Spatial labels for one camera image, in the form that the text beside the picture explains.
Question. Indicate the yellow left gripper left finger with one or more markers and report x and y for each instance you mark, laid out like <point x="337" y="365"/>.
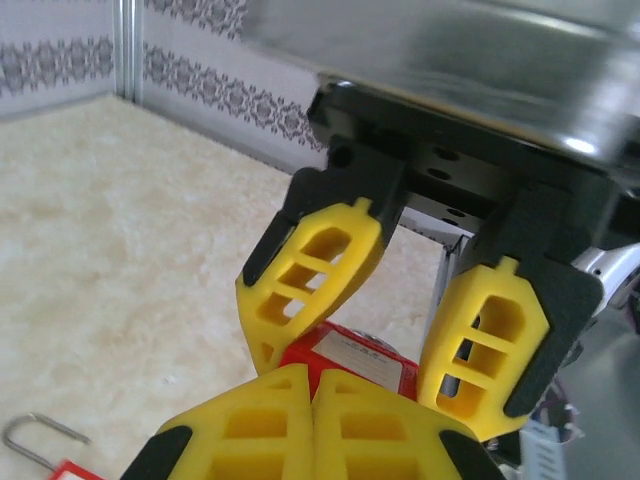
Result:
<point x="200" y="450"/>

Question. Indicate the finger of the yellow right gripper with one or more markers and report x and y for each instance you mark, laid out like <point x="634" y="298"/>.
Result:
<point x="565" y="300"/>
<point x="365" y="240"/>

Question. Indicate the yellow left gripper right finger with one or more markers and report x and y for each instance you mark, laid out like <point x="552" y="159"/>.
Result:
<point x="425" y="450"/>

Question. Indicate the red padlock with steel shackle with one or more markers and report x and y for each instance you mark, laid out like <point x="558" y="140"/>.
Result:
<point x="350" y="360"/>
<point x="75" y="472"/>

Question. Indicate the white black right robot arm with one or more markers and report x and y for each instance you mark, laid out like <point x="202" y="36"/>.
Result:
<point x="612" y="265"/>

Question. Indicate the aluminium frame post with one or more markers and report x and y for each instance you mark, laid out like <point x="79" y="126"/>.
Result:
<point x="450" y="280"/>
<point x="129" y="50"/>

